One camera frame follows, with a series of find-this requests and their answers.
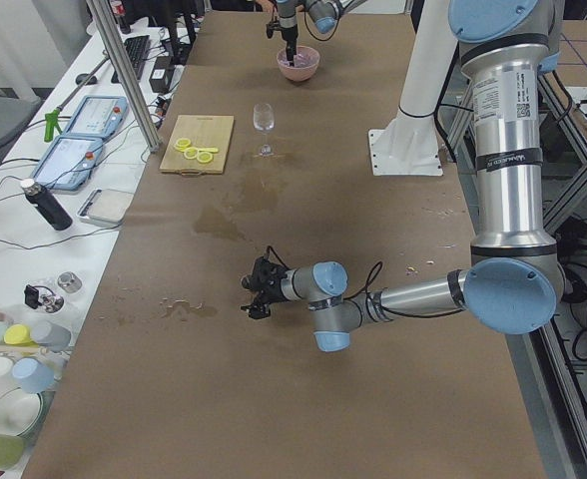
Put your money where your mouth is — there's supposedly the white kitchen scale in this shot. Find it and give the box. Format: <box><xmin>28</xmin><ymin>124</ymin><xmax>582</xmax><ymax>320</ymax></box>
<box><xmin>77</xmin><ymin>189</ymin><xmax>134</xmax><ymax>228</ymax></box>

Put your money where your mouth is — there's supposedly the teach pendant far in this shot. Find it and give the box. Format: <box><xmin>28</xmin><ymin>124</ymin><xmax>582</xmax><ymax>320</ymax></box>
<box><xmin>63</xmin><ymin>95</ymin><xmax>128</xmax><ymax>140</ymax></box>

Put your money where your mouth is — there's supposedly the yellow cup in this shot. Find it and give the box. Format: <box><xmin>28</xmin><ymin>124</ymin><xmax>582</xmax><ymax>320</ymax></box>
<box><xmin>3</xmin><ymin>323</ymin><xmax>35</xmax><ymax>346</ymax></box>

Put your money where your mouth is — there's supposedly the green air gun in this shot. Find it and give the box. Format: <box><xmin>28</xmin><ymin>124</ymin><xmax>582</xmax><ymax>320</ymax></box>
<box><xmin>44</xmin><ymin>108</ymin><xmax>62</xmax><ymax>143</ymax></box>

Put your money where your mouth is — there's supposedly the teach pendant near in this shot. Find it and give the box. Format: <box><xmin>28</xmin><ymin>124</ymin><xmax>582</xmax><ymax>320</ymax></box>
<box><xmin>31</xmin><ymin>135</ymin><xmax>104</xmax><ymax>193</ymax></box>

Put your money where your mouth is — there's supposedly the aluminium frame post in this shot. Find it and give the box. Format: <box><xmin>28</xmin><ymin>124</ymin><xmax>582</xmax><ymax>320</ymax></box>
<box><xmin>87</xmin><ymin>0</ymin><xmax>161</xmax><ymax>153</ymax></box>

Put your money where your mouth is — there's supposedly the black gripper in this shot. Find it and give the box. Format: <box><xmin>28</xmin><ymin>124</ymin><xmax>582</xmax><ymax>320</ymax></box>
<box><xmin>266</xmin><ymin>16</ymin><xmax>298</xmax><ymax>67</ymax></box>
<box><xmin>241</xmin><ymin>245</ymin><xmax>290</xmax><ymax>319</ymax></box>

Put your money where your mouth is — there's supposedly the black water bottle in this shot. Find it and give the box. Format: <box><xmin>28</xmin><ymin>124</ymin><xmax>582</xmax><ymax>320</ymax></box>
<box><xmin>20</xmin><ymin>178</ymin><xmax>73</xmax><ymax>231</ymax></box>

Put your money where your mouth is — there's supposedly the lemon slice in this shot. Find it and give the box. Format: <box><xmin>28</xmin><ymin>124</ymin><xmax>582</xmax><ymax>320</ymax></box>
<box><xmin>196</xmin><ymin>152</ymin><xmax>214</xmax><ymax>165</ymax></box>
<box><xmin>183</xmin><ymin>147</ymin><xmax>200</xmax><ymax>160</ymax></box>
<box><xmin>174</xmin><ymin>138</ymin><xmax>192</xmax><ymax>152</ymax></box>

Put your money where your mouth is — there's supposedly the light blue cup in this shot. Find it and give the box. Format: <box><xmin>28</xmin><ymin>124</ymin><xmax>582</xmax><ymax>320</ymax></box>
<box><xmin>12</xmin><ymin>357</ymin><xmax>55</xmax><ymax>393</ymax></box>

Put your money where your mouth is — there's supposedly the lemon slice far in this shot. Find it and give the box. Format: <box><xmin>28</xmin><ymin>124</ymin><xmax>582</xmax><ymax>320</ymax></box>
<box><xmin>174</xmin><ymin>138</ymin><xmax>192</xmax><ymax>152</ymax></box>

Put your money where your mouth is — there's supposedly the lemon slice middle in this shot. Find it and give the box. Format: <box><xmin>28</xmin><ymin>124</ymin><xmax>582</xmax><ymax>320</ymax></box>
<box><xmin>183</xmin><ymin>147</ymin><xmax>200</xmax><ymax>160</ymax></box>

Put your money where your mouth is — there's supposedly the grey cup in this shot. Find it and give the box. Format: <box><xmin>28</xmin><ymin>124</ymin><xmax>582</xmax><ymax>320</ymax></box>
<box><xmin>30</xmin><ymin>320</ymin><xmax>72</xmax><ymax>352</ymax></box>

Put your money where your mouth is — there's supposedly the teach pendant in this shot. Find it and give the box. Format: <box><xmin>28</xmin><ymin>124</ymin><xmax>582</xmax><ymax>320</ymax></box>
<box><xmin>63</xmin><ymin>95</ymin><xmax>128</xmax><ymax>140</ymax></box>
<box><xmin>31</xmin><ymin>135</ymin><xmax>104</xmax><ymax>193</ymax></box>

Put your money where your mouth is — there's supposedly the glass jar steel lid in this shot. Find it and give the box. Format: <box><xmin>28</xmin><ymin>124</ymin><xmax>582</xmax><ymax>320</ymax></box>
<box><xmin>24</xmin><ymin>284</ymin><xmax>65</xmax><ymax>313</ymax></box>

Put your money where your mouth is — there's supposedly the pink bowl of ice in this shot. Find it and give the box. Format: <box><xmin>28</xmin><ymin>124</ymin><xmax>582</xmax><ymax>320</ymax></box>
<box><xmin>277</xmin><ymin>45</ymin><xmax>320</xmax><ymax>83</ymax></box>

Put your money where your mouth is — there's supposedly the lemon slice near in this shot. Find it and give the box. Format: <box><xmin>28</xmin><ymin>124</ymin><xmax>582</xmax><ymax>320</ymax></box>
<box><xmin>196</xmin><ymin>152</ymin><xmax>214</xmax><ymax>165</ymax></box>

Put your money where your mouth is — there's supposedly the clear wine glass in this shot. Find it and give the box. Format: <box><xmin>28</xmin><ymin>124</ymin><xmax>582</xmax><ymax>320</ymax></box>
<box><xmin>253</xmin><ymin>103</ymin><xmax>275</xmax><ymax>157</ymax></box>

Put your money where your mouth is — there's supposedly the wooden cutting board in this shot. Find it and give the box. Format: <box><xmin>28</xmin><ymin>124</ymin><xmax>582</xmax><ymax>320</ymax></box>
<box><xmin>159</xmin><ymin>115</ymin><xmax>235</xmax><ymax>176</ymax></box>

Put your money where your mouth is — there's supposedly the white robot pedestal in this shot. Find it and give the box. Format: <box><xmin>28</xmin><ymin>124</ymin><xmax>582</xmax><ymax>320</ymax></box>
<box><xmin>369</xmin><ymin>0</ymin><xmax>458</xmax><ymax>177</ymax></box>

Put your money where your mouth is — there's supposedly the black keyboard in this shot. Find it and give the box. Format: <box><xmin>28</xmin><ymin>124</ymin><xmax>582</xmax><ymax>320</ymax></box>
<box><xmin>124</xmin><ymin>35</ymin><xmax>151</xmax><ymax>81</ymax></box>

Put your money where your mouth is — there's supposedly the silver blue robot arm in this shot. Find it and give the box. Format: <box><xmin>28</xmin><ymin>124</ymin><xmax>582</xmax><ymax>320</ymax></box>
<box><xmin>242</xmin><ymin>1</ymin><xmax>565</xmax><ymax>352</ymax></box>
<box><xmin>266</xmin><ymin>0</ymin><xmax>365</xmax><ymax>67</ymax></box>

